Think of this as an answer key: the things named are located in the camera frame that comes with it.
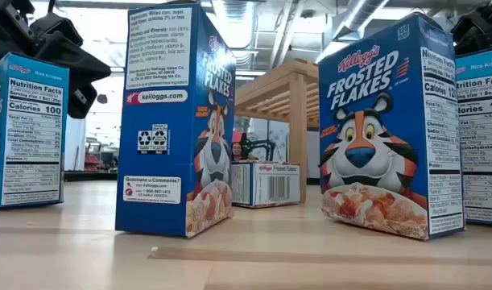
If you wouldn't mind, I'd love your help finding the person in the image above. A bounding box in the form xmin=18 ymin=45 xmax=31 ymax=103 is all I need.
xmin=231 ymin=140 xmax=254 ymax=162

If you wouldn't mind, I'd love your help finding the silver ventilation duct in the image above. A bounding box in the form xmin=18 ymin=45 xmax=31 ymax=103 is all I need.
xmin=332 ymin=0 xmax=391 ymax=41

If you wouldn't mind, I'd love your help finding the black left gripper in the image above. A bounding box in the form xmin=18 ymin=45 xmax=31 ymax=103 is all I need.
xmin=0 ymin=0 xmax=112 ymax=120

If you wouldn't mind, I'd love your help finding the white column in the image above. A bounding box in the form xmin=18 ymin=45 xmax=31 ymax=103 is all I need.
xmin=64 ymin=116 xmax=88 ymax=172

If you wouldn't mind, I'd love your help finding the red cart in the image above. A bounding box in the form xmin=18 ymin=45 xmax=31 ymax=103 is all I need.
xmin=84 ymin=143 xmax=101 ymax=172

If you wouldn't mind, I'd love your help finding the pale wooden slatted shelf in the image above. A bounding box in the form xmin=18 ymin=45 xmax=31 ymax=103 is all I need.
xmin=234 ymin=58 xmax=320 ymax=205

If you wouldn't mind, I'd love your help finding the blue Frosted Flakes box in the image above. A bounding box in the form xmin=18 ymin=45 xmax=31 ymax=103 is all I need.
xmin=114 ymin=2 xmax=237 ymax=238
xmin=230 ymin=160 xmax=302 ymax=209
xmin=317 ymin=11 xmax=466 ymax=242

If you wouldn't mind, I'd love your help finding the light blue Rice Krispies box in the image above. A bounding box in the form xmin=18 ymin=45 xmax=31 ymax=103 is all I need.
xmin=454 ymin=46 xmax=492 ymax=226
xmin=0 ymin=52 xmax=70 ymax=210

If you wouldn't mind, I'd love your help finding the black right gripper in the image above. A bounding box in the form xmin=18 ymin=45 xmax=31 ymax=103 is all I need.
xmin=450 ymin=0 xmax=492 ymax=56

